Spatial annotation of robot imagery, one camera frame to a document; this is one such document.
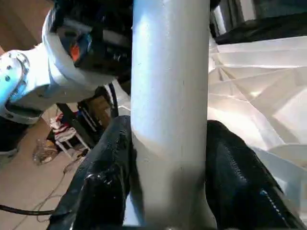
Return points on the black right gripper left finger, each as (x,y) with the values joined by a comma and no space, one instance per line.
(96,187)

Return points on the white low rack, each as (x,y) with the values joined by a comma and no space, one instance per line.
(64,141)

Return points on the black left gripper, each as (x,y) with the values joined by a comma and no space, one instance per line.
(103,36)

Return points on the crumpled clear plastic bag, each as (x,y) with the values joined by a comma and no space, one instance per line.
(44,152)

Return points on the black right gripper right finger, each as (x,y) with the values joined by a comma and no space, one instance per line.
(239,187)

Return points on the white plastic table top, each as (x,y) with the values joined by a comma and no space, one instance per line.
(259,83)

